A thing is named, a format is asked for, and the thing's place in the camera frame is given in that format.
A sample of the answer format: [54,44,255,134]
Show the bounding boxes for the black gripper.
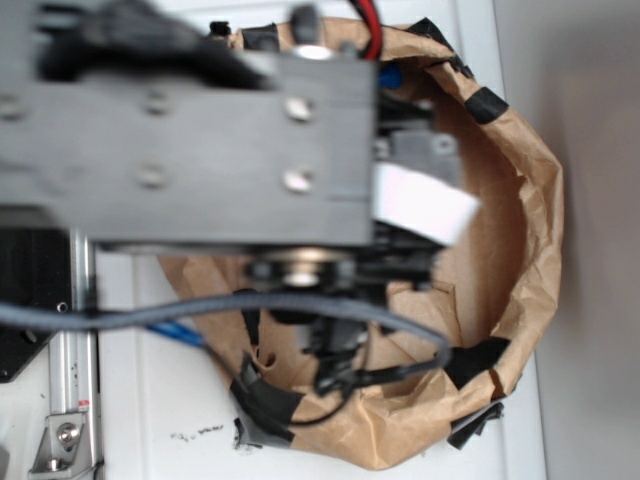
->
[247,95,461,397]

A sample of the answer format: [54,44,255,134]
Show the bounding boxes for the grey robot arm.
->
[1,1,467,396]

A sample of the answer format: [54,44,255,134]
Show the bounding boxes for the brown paper bag bin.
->
[154,16,565,472]

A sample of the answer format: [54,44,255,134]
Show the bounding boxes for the blue plastic bottle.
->
[378,64,403,90]

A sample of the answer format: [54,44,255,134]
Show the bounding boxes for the white flat ribbon cable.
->
[370,162,482,247]

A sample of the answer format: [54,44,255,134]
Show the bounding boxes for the blue wires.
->
[147,322,206,349]

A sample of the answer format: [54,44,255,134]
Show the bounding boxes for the aluminium extrusion rail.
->
[49,230,103,479]

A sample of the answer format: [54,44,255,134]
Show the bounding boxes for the metal corner bracket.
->
[28,412,94,479]

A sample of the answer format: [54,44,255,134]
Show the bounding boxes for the red wire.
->
[349,0,384,62]

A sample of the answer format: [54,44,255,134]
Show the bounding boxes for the grey braided cable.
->
[0,291,454,386]

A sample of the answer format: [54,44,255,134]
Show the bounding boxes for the black octagonal mount plate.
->
[1,228,72,384]

